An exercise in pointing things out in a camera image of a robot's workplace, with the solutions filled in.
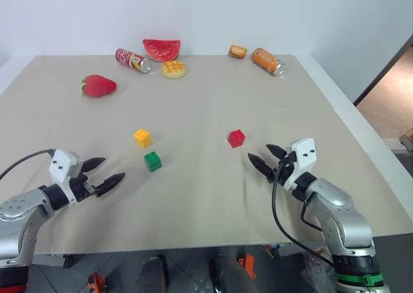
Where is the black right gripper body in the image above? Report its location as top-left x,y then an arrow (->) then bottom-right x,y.
273,150 -> 297,182

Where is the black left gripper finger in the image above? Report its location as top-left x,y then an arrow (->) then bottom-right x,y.
95,172 -> 126,198
82,157 -> 106,174

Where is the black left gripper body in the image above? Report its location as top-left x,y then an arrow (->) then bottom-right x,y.
67,159 -> 97,202

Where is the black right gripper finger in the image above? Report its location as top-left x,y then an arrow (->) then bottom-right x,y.
265,143 -> 288,160
247,152 -> 277,182

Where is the red building block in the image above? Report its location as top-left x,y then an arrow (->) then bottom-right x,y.
227,129 -> 247,149

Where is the green building block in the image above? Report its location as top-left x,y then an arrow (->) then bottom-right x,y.
143,150 -> 163,172

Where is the yellow building block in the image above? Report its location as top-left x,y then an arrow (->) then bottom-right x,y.
133,128 -> 153,149

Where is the beige table cloth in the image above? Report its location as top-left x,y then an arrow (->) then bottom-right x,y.
0,54 -> 413,254

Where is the red toy strawberry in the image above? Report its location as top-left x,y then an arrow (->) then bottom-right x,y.
79,74 -> 118,99

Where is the orange drink can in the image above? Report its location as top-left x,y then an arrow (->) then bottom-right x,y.
251,47 -> 288,78

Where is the orange and black tool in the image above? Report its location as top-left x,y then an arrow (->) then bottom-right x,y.
87,272 -> 108,293

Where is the orange plastic part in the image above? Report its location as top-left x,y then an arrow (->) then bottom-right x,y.
237,254 -> 257,279

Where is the small toy bread loaf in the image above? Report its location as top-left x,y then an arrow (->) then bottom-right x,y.
228,44 -> 249,61

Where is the red soda can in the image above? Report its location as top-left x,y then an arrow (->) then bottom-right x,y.
115,48 -> 152,76

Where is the dark rounded shape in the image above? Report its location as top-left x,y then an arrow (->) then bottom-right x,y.
209,247 -> 251,293

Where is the yellow toy pineapple bun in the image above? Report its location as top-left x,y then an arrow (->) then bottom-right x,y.
161,59 -> 188,79

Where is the toy watermelon slice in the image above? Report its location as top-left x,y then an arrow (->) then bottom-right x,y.
142,38 -> 183,64

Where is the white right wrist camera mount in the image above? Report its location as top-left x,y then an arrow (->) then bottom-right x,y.
283,137 -> 316,191

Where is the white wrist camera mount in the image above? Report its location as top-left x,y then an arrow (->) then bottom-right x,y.
283,137 -> 316,191
48,149 -> 83,207

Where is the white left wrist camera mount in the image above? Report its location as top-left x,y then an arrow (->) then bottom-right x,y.
48,149 -> 83,207

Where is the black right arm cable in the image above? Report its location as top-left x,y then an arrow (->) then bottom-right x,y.
270,159 -> 336,268

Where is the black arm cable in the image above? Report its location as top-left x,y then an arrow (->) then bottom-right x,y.
270,159 -> 336,268
0,148 -> 55,181

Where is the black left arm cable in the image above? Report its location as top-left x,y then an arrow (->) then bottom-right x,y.
0,148 -> 55,181

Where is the metal table bracket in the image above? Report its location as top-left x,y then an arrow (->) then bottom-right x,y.
31,252 -> 76,268

